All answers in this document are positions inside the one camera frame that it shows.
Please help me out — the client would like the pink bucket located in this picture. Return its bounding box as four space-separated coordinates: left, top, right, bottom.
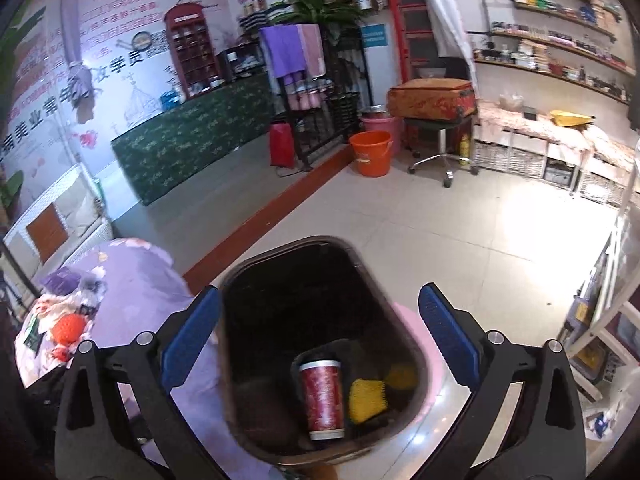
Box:
361 112 401 156

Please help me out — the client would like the red ladder shelf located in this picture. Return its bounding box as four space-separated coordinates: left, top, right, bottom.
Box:
387 0 436 81

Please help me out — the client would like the white hanging cloth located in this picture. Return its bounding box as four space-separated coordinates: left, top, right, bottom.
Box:
412 0 473 61

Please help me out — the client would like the black trash bin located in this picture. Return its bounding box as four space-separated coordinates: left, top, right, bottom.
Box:
219 236 453 476

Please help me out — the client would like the yellow mesh sponge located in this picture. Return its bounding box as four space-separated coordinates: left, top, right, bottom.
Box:
348 379 389 423

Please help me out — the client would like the red paper cup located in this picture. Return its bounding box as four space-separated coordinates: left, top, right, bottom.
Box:
298 358 347 442

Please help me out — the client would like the dark green packet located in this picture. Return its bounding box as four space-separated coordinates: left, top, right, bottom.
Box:
24 316 44 352

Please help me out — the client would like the orange cushion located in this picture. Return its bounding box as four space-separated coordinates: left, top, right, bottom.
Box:
26 206 68 251

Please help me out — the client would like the purple carton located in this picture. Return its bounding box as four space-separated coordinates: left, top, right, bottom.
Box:
42 267 83 296

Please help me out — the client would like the large wall poster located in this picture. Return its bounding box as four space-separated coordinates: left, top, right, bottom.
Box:
0 0 281 186

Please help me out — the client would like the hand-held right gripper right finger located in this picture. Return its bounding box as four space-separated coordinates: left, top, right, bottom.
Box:
418 283 587 480

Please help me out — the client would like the white bench with floral cushion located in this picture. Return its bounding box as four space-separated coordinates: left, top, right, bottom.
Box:
472 100 640 207

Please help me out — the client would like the orange spiky ball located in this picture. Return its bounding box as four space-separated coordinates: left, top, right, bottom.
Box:
51 315 88 346

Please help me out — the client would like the black metal rack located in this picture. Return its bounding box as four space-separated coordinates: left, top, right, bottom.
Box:
272 35 373 166

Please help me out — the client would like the blue sign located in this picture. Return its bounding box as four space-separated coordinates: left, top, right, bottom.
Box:
361 25 388 50

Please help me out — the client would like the wooden wall shelving with goods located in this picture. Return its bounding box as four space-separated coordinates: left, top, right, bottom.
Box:
472 0 632 106

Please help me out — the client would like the swivel stool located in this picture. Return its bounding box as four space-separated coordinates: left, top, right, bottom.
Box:
402 116 478 188

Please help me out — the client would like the white wicker swing chair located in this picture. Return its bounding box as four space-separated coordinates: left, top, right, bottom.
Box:
2 165 113 286

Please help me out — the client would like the grey crumpled wrapper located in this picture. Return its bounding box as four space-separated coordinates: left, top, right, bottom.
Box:
80 272 107 295

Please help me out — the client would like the black pipe with gauge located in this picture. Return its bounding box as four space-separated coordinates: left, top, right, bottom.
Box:
477 0 516 48

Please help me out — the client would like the purple towel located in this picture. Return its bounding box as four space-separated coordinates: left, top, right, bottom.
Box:
260 25 307 80

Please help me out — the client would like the purple floral cloth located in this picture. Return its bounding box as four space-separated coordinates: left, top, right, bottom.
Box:
15 238 281 480

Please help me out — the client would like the green patterned covered table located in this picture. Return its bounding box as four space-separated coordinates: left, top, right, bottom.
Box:
111 80 276 207

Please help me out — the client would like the green potted plant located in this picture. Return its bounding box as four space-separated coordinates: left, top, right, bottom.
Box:
270 0 366 36

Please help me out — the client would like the red phone booth cabinet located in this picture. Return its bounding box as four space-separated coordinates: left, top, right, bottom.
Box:
164 2 223 101

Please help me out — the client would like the black box frame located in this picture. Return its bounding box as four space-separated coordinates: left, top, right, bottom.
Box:
217 42 266 81

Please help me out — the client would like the white display rack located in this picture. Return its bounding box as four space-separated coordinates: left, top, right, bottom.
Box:
565 160 640 403

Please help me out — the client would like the pink towel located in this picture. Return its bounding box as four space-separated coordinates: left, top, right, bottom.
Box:
298 24 326 78

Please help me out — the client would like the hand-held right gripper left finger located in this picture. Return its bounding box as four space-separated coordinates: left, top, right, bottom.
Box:
54 285 222 480

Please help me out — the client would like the orange bucket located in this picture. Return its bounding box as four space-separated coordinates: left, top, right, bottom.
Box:
348 131 392 178

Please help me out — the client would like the red suitcase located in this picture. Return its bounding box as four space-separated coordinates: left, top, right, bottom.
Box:
388 79 478 121

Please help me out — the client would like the red bag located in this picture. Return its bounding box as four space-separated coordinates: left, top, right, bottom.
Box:
269 122 296 168

